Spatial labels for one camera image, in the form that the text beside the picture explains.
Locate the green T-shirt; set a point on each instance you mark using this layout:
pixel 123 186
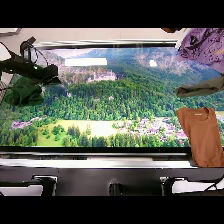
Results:
pixel 23 93

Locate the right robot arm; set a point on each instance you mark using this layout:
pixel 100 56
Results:
pixel 173 186

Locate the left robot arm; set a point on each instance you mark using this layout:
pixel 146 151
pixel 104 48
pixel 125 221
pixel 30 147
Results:
pixel 20 66

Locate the olive garment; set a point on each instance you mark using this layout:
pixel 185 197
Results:
pixel 200 88

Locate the brown T-shirt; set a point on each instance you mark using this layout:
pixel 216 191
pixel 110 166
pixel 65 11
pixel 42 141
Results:
pixel 203 136

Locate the purple printed garment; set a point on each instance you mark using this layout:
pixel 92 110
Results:
pixel 203 46

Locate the silver frame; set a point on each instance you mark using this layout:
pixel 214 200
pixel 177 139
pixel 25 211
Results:
pixel 100 163

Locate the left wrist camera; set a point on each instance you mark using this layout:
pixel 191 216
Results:
pixel 27 48

